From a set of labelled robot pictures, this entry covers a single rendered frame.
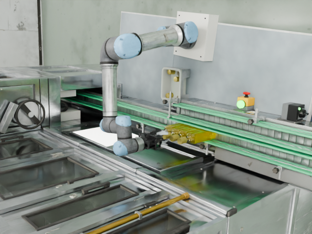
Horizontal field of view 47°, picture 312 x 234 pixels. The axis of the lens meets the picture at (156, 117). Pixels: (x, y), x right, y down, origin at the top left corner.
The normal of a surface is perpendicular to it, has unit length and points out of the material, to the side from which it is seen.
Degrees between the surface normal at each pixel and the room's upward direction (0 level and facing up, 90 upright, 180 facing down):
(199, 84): 0
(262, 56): 0
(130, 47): 78
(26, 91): 90
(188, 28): 93
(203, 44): 4
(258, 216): 90
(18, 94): 90
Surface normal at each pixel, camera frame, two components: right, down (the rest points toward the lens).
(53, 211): 0.04, -0.97
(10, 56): 0.69, 0.19
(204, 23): -0.77, 0.14
